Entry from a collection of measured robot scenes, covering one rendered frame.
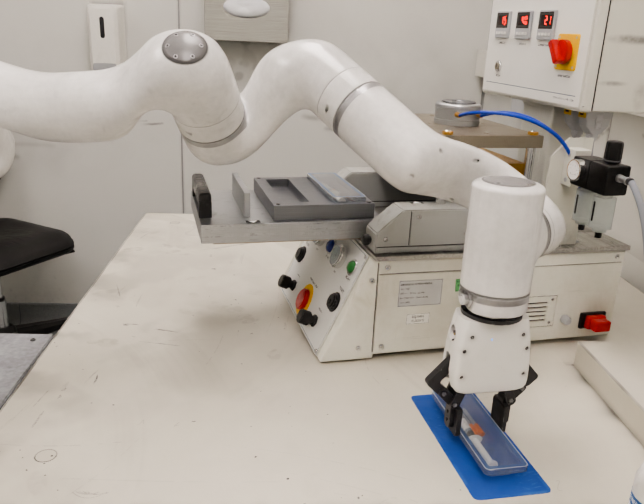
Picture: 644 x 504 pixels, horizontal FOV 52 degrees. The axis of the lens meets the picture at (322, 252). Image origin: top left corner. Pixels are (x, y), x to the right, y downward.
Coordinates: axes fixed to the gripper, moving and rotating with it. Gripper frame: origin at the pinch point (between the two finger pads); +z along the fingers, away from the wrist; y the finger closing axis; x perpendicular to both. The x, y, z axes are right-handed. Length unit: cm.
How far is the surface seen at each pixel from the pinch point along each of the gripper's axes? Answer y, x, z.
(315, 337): -16.1, 27.7, 1.1
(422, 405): -4.0, 8.7, 3.3
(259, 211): -24.8, 34.7, -18.6
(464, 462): -3.3, -4.7, 3.3
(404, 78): 50, 186, -30
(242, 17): -14, 183, -50
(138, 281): -46, 62, 3
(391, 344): -4.4, 22.9, 0.7
